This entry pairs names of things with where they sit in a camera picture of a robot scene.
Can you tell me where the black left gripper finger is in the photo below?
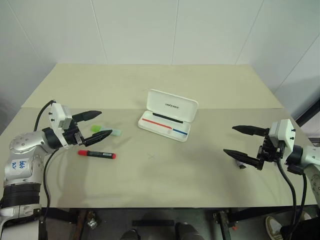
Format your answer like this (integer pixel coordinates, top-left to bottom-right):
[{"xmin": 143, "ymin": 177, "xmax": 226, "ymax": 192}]
[
  {"xmin": 83, "ymin": 129, "xmax": 114, "ymax": 148},
  {"xmin": 72, "ymin": 109, "xmax": 103, "ymax": 124}
]

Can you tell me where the white hard pencil case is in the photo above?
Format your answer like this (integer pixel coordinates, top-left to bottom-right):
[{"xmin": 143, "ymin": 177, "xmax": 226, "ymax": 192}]
[{"xmin": 137, "ymin": 88, "xmax": 199, "ymax": 143}]

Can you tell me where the rusty clamp with red tip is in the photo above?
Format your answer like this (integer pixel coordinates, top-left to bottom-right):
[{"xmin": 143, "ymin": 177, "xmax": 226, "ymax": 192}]
[{"xmin": 212, "ymin": 210, "xmax": 238, "ymax": 232}]

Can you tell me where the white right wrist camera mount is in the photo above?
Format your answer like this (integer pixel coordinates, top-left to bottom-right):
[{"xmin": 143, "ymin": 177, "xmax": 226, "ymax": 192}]
[{"xmin": 268, "ymin": 118, "xmax": 297, "ymax": 161}]

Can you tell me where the green translucent highlighter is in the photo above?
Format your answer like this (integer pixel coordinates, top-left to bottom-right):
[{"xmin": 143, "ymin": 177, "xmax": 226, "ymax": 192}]
[{"xmin": 90, "ymin": 124, "xmax": 124, "ymax": 138}]

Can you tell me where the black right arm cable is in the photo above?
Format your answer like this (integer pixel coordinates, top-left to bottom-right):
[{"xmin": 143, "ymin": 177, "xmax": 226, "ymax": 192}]
[{"xmin": 275, "ymin": 154, "xmax": 309, "ymax": 227}]

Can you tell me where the black metal frame post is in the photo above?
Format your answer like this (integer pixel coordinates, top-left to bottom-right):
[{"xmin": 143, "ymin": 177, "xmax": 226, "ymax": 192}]
[{"xmin": 295, "ymin": 101, "xmax": 320, "ymax": 127}]

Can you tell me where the rusty clamp with silver knob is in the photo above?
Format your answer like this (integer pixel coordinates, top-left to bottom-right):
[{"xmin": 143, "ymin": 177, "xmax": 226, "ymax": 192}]
[{"xmin": 85, "ymin": 210, "xmax": 99, "ymax": 230}]

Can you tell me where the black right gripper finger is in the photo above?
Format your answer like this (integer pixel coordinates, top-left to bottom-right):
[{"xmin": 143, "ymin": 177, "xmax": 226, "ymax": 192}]
[
  {"xmin": 231, "ymin": 125, "xmax": 271, "ymax": 137},
  {"xmin": 222, "ymin": 148, "xmax": 265, "ymax": 172}
]

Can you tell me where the red and black marker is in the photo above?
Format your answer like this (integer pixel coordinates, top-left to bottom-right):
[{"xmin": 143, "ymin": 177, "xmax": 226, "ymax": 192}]
[{"xmin": 77, "ymin": 149, "xmax": 118, "ymax": 161}]

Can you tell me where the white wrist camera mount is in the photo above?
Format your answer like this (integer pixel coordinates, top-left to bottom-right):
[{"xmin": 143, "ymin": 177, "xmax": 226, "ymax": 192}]
[
  {"xmin": 268, "ymin": 118, "xmax": 297, "ymax": 161},
  {"xmin": 48, "ymin": 102, "xmax": 74, "ymax": 150}
]

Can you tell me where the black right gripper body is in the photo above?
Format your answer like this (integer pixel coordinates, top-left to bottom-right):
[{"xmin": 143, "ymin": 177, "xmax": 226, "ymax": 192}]
[{"xmin": 256, "ymin": 134, "xmax": 285, "ymax": 163}]

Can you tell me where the white and tan shoe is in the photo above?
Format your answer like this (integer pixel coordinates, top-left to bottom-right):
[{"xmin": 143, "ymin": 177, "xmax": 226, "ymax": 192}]
[{"xmin": 265, "ymin": 215, "xmax": 285, "ymax": 240}]

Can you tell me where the black table frame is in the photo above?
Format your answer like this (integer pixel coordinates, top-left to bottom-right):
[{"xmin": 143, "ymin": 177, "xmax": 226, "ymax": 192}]
[{"xmin": 39, "ymin": 205, "xmax": 320, "ymax": 240}]

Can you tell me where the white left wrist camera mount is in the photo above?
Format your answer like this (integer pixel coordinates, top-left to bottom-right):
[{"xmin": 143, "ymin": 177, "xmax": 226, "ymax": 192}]
[{"xmin": 48, "ymin": 102, "xmax": 74, "ymax": 150}]

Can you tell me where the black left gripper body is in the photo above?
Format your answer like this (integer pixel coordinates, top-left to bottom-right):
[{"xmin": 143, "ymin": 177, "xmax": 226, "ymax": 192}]
[{"xmin": 62, "ymin": 121, "xmax": 88, "ymax": 149}]

